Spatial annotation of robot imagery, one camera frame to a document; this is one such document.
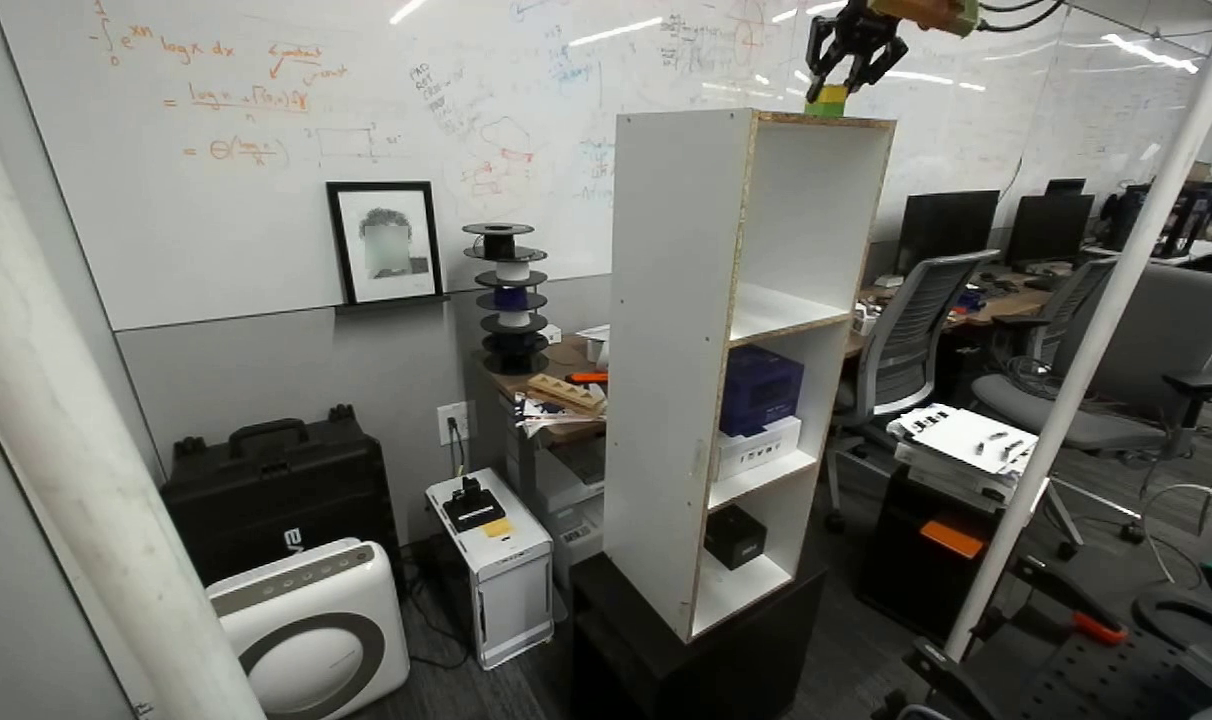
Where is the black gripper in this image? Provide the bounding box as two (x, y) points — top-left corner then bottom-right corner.
(804, 0), (911, 100)

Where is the yellow green block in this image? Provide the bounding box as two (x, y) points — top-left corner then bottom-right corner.
(804, 79), (850, 124)

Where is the white shelf cabinet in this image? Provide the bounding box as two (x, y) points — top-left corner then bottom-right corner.
(599, 107), (901, 649)

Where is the black computer monitor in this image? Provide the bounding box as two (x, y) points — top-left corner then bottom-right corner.
(890, 186), (1002, 278)
(1002, 193), (1097, 273)

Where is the grey mesh office chair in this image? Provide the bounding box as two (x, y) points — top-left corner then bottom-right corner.
(836, 245), (1002, 434)

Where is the dark blue box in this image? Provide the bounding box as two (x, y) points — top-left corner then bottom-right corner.
(715, 342), (808, 440)

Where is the thin white pole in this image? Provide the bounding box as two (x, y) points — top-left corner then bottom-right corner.
(940, 0), (1212, 668)

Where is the white perforated panel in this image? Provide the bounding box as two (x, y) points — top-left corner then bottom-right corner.
(882, 401), (1042, 483)

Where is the white flat box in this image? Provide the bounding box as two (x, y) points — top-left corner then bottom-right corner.
(707, 413), (808, 483)

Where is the grey padded office chair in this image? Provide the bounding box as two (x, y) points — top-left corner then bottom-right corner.
(969, 250), (1212, 551)

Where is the stack of filament spools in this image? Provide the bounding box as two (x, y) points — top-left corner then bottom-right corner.
(458, 219), (550, 381)

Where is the wooden tray box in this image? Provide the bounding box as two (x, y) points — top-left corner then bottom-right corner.
(520, 366), (610, 416)

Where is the wooden desk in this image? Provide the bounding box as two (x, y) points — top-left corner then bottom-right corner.
(480, 326), (617, 450)

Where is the small black box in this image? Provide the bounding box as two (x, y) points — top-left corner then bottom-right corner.
(699, 504), (770, 570)

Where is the black crate with orange label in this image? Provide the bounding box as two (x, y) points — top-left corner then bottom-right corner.
(865, 459), (1037, 630)

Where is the framed portrait picture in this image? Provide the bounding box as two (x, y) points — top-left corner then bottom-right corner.
(320, 179), (446, 317)

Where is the large whiteboard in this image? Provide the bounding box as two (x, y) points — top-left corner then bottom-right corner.
(0, 0), (1212, 334)

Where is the black stand box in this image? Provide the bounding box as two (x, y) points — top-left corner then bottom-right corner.
(566, 548), (829, 720)

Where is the white small computer case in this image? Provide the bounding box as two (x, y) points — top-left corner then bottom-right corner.
(420, 465), (561, 677)

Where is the black hard carrying case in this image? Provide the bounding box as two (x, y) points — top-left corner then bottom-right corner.
(156, 405), (402, 590)

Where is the white air purifier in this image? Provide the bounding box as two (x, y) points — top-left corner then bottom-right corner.
(198, 537), (415, 720)

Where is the thick white pole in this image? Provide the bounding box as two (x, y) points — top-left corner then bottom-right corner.
(0, 100), (267, 720)

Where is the tan wrist camera mount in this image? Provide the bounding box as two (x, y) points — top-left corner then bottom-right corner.
(869, 0), (985, 40)

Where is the white wall outlet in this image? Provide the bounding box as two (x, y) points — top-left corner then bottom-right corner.
(431, 401), (477, 450)

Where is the black device with cable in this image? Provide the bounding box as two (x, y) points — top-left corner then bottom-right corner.
(436, 434), (512, 537)

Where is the orange handled tool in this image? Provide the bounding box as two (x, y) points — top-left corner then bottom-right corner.
(1002, 548), (1130, 650)

